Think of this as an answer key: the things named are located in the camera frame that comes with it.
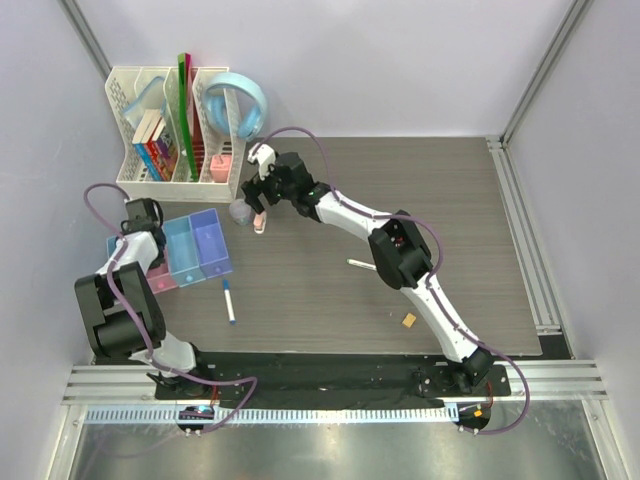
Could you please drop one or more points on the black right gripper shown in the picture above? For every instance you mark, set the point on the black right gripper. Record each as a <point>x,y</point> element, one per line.
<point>254,188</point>

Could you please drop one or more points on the clear jar of paperclips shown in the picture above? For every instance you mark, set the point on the clear jar of paperclips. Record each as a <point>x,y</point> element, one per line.
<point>240,212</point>

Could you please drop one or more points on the pink eraser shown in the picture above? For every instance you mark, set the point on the pink eraser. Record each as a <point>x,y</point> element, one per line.
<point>259,222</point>

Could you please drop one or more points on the light blue end bin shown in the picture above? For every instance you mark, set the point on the light blue end bin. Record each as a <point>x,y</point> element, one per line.
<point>114,244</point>

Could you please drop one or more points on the pink plastic bin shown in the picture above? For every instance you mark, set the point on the pink plastic bin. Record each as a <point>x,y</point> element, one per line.
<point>160,279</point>

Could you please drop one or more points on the purple plastic bin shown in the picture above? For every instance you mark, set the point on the purple plastic bin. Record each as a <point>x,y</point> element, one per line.
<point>212,252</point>

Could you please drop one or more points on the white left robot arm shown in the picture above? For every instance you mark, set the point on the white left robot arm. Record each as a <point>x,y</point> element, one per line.
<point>121,315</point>

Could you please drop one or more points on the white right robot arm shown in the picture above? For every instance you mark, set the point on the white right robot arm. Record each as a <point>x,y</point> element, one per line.
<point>400,254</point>

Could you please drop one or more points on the pink box in rack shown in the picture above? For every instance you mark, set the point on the pink box in rack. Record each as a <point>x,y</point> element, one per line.
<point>219,168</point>

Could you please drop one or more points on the white file organizer rack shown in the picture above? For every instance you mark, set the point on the white file organizer rack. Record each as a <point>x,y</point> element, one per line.
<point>122,86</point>

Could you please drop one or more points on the stack of books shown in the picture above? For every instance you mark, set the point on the stack of books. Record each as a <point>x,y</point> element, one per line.
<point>154,144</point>

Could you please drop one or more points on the light blue headphones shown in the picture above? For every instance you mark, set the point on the light blue headphones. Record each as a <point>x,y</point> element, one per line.
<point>234,105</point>

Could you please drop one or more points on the red plastic folder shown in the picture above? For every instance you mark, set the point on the red plastic folder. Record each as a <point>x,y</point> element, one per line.
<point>197,145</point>

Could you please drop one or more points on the green capped white marker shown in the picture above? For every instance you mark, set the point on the green capped white marker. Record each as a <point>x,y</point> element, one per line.
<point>361,264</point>

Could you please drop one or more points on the blue clear pouch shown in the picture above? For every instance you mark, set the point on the blue clear pouch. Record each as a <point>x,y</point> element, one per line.
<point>151,98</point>

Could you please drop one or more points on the blue capped white marker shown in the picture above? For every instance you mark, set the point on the blue capped white marker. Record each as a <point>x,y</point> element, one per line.
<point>228,301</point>

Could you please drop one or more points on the green plastic folder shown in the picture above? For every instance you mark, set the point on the green plastic folder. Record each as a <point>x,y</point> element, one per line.
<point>186,112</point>

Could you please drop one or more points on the orange eraser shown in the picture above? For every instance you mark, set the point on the orange eraser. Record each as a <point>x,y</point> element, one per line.
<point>409,320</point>

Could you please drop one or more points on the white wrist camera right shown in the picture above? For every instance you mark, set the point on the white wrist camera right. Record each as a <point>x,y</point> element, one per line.
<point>263,157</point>

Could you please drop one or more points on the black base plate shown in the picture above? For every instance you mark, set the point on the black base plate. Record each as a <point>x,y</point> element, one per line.
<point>325,381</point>

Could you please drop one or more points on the slotted cable duct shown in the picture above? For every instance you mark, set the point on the slotted cable duct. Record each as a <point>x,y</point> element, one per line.
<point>190,415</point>

